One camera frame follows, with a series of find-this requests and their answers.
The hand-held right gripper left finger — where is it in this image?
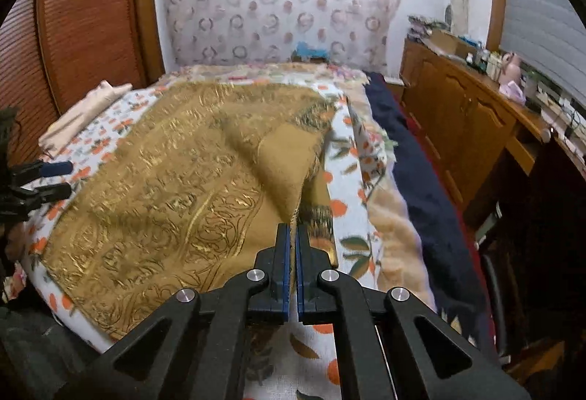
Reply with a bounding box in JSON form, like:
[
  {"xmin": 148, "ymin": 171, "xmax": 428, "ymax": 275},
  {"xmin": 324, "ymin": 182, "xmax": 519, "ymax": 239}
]
[{"xmin": 55, "ymin": 224, "xmax": 291, "ymax": 400}]

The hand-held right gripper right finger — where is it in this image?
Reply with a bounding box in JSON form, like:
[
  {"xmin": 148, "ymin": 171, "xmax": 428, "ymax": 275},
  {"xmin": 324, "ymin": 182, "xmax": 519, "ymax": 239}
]
[{"xmin": 295, "ymin": 224, "xmax": 532, "ymax": 400}]

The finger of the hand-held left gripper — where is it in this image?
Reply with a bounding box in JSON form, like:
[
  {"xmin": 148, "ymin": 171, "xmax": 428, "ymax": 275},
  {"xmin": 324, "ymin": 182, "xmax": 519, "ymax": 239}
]
[
  {"xmin": 11, "ymin": 161, "xmax": 74, "ymax": 181},
  {"xmin": 9, "ymin": 184, "xmax": 73, "ymax": 208}
]

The brown gold patterned garment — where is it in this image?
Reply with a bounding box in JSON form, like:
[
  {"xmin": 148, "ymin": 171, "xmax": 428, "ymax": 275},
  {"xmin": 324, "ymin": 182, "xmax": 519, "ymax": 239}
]
[{"xmin": 40, "ymin": 81, "xmax": 340, "ymax": 339}]

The pile of folded clothes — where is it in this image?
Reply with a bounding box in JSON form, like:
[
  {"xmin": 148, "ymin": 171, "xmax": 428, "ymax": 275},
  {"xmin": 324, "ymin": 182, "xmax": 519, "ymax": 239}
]
[{"xmin": 407, "ymin": 15, "xmax": 447, "ymax": 39}]

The pale pink cloth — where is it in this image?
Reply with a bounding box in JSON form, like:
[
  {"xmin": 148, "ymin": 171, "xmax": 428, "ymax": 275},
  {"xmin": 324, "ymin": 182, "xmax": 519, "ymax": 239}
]
[{"xmin": 37, "ymin": 80, "xmax": 133, "ymax": 158}]

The beige fuzzy blanket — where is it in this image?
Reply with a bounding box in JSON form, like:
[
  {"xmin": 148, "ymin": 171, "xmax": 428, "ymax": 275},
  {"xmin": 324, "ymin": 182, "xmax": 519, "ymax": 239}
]
[{"xmin": 366, "ymin": 180, "xmax": 435, "ymax": 318}]

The white orange-print bedsheet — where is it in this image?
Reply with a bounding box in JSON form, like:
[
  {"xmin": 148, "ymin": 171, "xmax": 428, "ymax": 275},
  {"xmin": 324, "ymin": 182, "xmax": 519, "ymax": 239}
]
[{"xmin": 21, "ymin": 86, "xmax": 399, "ymax": 400}]

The slatted wooden door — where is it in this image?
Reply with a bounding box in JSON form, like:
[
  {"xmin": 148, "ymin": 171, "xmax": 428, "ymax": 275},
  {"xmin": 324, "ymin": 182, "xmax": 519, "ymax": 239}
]
[{"xmin": 0, "ymin": 0, "xmax": 166, "ymax": 163}]

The navy blue blanket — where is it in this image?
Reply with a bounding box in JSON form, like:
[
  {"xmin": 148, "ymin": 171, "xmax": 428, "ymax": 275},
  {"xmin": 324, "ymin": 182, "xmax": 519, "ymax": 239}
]
[{"xmin": 364, "ymin": 71, "xmax": 496, "ymax": 350}]

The black chair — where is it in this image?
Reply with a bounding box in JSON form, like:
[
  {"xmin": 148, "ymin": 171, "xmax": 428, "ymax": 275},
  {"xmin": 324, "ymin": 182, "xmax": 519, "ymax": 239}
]
[{"xmin": 478, "ymin": 244, "xmax": 514, "ymax": 364}]

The floral blanket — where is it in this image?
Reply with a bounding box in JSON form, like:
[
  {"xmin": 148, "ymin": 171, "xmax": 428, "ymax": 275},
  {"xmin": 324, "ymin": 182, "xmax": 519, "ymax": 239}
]
[{"xmin": 178, "ymin": 62, "xmax": 371, "ymax": 85}]

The teal cloth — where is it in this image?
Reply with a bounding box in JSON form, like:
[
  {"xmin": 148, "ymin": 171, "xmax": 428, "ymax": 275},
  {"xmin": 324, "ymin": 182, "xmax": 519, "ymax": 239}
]
[{"xmin": 293, "ymin": 42, "xmax": 331, "ymax": 62}]

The wooden cabinet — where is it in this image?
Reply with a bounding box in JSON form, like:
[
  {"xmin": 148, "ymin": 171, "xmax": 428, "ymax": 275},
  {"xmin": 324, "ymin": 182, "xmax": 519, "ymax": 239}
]
[{"xmin": 399, "ymin": 38, "xmax": 550, "ymax": 227}]

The cardboard box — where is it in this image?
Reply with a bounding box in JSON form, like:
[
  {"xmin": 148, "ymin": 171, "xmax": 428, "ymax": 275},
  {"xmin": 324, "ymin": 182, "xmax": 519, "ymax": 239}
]
[{"xmin": 421, "ymin": 29, "xmax": 474, "ymax": 57}]

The pink tissue pack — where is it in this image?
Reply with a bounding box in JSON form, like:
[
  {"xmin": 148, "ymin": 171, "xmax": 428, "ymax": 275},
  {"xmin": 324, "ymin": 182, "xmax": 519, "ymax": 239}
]
[{"xmin": 501, "ymin": 82, "xmax": 527, "ymax": 103}]

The group of small bottles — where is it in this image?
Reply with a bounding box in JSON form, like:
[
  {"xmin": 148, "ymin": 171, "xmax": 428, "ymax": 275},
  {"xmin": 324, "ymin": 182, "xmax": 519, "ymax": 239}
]
[{"xmin": 466, "ymin": 48, "xmax": 504, "ymax": 78}]

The pink kettle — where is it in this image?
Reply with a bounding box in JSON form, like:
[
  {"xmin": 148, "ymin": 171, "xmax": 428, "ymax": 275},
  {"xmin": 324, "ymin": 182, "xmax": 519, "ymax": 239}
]
[{"xmin": 499, "ymin": 52, "xmax": 523, "ymax": 94}]

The grey window blind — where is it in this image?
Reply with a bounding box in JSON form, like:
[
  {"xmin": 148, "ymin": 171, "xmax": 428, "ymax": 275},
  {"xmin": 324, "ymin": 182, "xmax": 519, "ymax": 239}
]
[{"xmin": 499, "ymin": 0, "xmax": 586, "ymax": 117}]

